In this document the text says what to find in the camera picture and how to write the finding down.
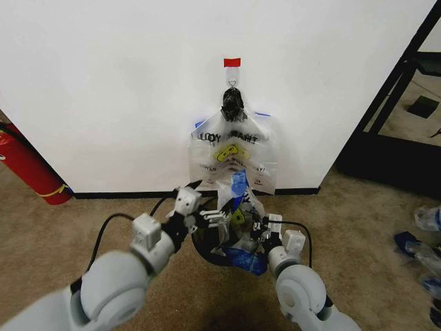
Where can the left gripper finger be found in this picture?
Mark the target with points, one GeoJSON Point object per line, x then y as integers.
{"type": "Point", "coordinates": [215, 216]}
{"type": "Point", "coordinates": [195, 185]}

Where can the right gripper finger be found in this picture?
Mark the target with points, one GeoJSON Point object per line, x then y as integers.
{"type": "Point", "coordinates": [264, 238]}
{"type": "Point", "coordinates": [257, 225]}

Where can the clear garbage bag blue print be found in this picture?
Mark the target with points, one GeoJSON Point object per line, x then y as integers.
{"type": "Point", "coordinates": [241, 193]}

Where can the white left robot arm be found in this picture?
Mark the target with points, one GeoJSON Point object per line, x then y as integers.
{"type": "Point", "coordinates": [110, 293]}

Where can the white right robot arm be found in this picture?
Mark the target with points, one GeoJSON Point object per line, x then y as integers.
{"type": "Point", "coordinates": [299, 293]}

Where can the black round trash bin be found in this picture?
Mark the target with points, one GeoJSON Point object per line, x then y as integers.
{"type": "Point", "coordinates": [206, 246]}

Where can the clear printed hanging garbage bag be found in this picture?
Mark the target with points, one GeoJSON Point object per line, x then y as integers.
{"type": "Point", "coordinates": [234, 151]}

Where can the blue clear plastic bag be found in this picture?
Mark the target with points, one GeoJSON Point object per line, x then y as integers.
{"type": "Point", "coordinates": [417, 248]}

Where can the clear crumpled plastic bag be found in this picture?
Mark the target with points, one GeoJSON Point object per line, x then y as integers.
{"type": "Point", "coordinates": [429, 217]}

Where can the red tape strip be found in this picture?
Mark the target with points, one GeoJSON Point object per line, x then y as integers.
{"type": "Point", "coordinates": [232, 62]}

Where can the red fire extinguisher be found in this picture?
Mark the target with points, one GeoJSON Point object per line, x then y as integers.
{"type": "Point", "coordinates": [31, 165]}

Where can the small black square block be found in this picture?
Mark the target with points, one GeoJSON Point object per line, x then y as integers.
{"type": "Point", "coordinates": [422, 105]}

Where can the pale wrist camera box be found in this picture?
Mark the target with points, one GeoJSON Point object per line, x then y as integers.
{"type": "Point", "coordinates": [275, 224]}
{"type": "Point", "coordinates": [186, 203]}

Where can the clear wall hook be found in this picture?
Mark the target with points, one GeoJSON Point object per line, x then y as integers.
{"type": "Point", "coordinates": [232, 76]}

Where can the black metal frame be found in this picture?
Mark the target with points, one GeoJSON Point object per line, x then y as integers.
{"type": "Point", "coordinates": [379, 169]}

